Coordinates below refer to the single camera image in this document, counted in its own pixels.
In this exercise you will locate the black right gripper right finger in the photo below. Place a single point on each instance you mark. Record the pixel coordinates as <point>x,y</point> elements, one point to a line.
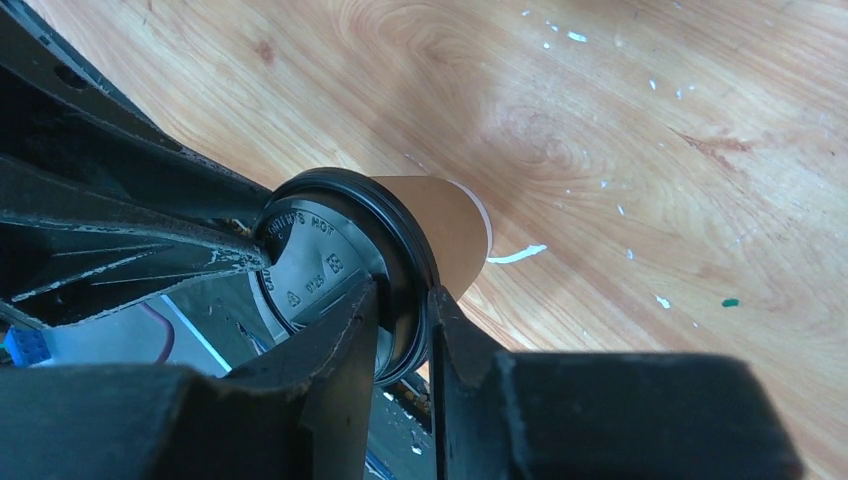
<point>498,414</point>

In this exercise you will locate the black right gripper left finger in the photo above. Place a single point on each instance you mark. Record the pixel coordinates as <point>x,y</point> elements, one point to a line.
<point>299,411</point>

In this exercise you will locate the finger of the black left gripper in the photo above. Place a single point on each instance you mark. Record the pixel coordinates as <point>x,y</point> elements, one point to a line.
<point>60,115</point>
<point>70,254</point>

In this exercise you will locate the black plastic cup lid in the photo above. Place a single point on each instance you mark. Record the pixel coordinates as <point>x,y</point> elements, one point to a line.
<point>324,230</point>

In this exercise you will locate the brown paper cup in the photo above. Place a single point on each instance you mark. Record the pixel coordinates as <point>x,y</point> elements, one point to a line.
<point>455,222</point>

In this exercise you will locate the white paper scrap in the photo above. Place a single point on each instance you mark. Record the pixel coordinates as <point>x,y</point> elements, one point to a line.
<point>527,252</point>

